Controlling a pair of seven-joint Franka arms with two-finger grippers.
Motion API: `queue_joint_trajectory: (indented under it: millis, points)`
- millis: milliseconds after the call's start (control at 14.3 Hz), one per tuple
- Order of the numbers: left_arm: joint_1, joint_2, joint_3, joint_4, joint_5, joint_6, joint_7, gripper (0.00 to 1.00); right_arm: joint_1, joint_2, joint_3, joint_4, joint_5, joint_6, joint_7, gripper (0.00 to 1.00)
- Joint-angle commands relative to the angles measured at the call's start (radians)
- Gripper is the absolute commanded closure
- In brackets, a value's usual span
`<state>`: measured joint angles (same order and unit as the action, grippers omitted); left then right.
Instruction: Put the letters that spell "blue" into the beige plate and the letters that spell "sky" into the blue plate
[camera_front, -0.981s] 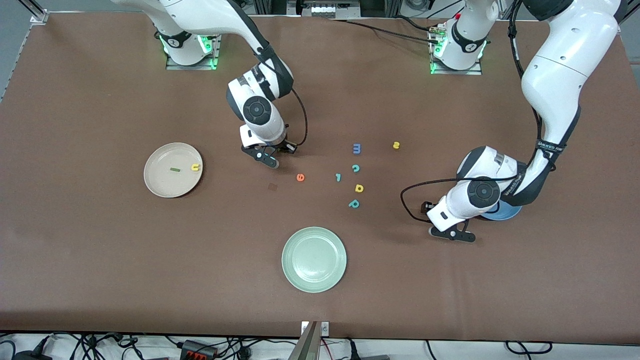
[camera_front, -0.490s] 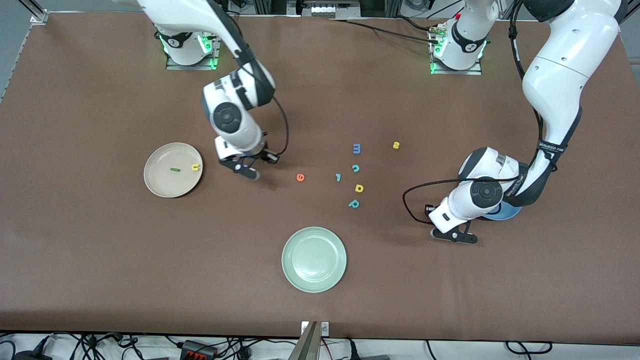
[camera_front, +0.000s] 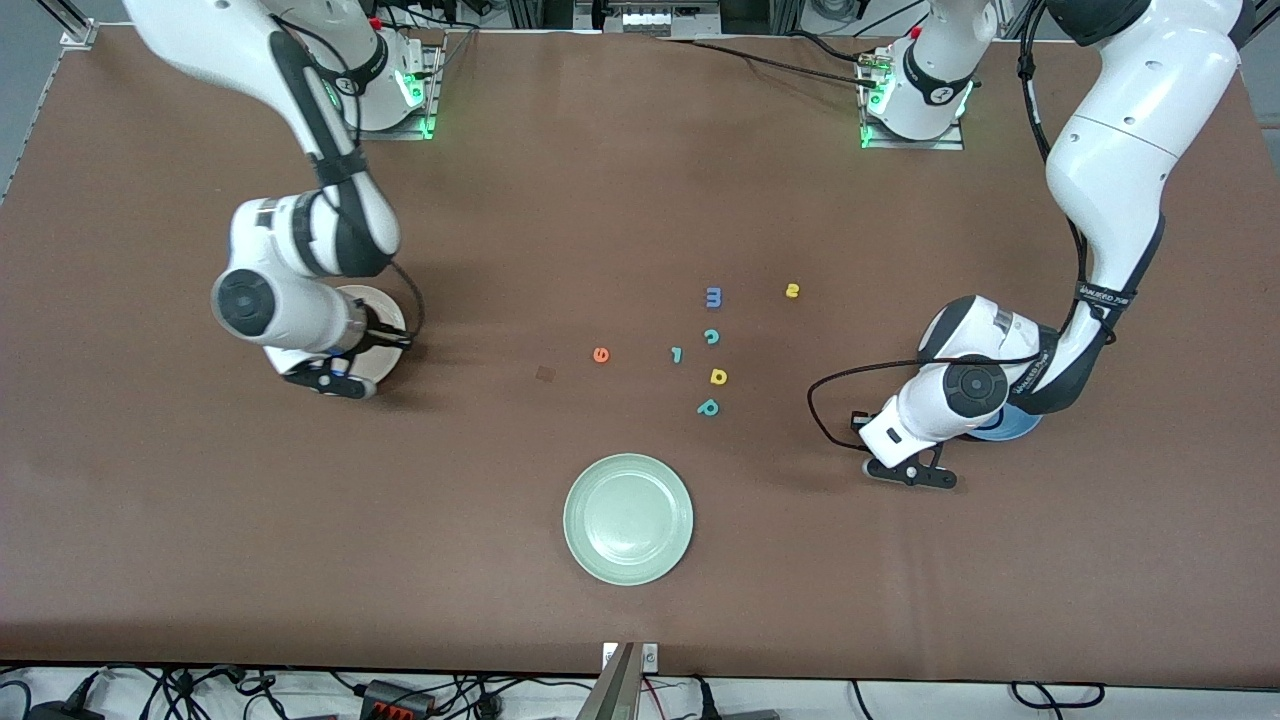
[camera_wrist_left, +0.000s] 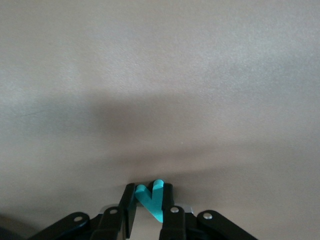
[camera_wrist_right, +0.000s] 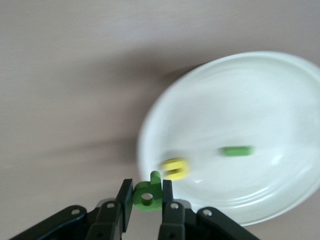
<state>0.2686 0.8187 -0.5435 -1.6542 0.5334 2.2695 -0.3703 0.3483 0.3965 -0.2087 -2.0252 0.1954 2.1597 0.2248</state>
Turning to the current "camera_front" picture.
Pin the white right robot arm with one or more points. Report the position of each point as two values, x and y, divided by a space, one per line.
245 300

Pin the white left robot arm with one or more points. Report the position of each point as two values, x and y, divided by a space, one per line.
975 385

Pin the beige brown plate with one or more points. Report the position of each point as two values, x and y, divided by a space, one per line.
375 300

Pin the blue plate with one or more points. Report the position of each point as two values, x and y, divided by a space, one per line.
1000 432

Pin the pale green plate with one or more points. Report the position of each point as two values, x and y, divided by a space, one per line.
628 519

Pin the black power plug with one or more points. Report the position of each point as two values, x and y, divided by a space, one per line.
708 705

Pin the black orange power strip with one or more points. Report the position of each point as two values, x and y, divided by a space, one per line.
395 700

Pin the metal control box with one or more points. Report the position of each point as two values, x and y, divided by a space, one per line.
660 20

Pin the black power adapter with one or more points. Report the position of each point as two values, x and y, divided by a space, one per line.
60 712

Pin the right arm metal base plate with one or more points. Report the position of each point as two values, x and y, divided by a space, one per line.
400 134

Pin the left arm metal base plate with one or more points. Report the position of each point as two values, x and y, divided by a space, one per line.
950 143

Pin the white metal bracket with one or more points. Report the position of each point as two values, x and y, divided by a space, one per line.
650 657

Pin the aluminium profile post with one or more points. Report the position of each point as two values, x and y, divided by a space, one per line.
615 690

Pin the aluminium corner frame bracket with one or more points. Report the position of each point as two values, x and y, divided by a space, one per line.
78 36

